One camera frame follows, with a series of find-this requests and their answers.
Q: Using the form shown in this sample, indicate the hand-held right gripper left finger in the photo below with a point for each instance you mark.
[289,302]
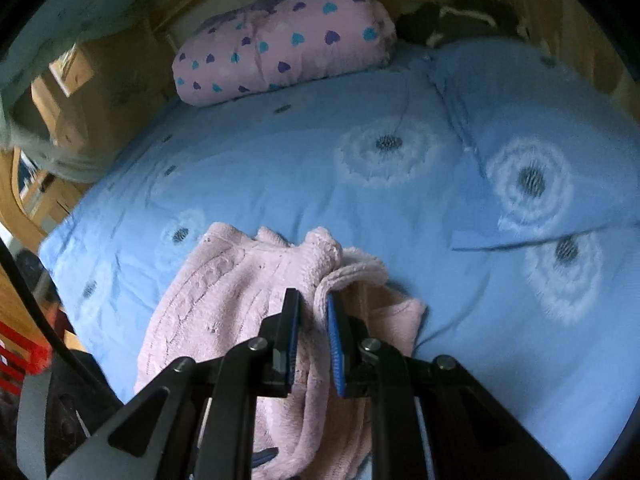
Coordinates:
[292,340]

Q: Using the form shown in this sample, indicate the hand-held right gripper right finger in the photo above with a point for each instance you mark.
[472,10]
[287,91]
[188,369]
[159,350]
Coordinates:
[336,345]

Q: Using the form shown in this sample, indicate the pink knit sweater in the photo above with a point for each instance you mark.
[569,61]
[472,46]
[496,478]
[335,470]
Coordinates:
[225,290]

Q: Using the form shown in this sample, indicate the blue dandelion print bed sheet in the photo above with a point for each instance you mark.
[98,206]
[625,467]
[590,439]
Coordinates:
[280,180]

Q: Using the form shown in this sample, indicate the red plastic crate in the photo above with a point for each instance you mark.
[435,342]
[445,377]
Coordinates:
[20,355]

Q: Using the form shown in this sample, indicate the pink heart-patterned pillow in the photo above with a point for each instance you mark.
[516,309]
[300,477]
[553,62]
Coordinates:
[290,40]

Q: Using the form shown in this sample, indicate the blue dandelion print pillow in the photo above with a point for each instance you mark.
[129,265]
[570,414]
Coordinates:
[540,125]

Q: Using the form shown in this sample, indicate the wooden cabinet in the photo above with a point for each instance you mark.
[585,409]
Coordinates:
[75,75]

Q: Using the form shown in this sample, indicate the dark cloth with white trim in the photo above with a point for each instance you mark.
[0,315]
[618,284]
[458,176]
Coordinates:
[465,20]

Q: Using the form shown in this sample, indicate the white mosquito net curtain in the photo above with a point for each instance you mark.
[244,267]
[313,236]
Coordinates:
[55,5]

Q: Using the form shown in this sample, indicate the wooden bed frame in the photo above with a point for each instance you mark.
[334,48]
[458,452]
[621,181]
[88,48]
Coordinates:
[30,210]

